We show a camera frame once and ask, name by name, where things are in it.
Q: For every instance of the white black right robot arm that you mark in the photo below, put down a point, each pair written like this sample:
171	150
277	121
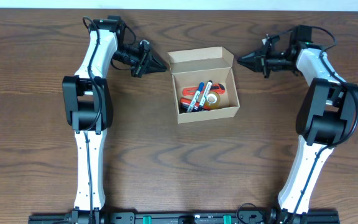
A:
328	117

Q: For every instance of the cardboard box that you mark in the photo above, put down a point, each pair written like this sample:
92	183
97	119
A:
189	68

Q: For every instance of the yellow clear tape roll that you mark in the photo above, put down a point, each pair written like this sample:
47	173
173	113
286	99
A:
212	101

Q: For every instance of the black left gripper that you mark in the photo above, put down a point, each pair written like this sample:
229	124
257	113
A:
146	55

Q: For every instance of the black whiteboard marker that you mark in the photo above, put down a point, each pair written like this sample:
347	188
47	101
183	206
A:
204	96

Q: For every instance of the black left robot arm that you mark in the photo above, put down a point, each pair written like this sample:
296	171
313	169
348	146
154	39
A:
89	110

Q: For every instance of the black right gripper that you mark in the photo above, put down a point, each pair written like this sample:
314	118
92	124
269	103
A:
252	61

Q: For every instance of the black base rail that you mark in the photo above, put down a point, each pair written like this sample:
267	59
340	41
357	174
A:
244	216

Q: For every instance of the blue whiteboard marker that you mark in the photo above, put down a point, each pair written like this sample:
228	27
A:
195	98

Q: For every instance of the orange utility knife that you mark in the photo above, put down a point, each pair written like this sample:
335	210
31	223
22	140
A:
217	88

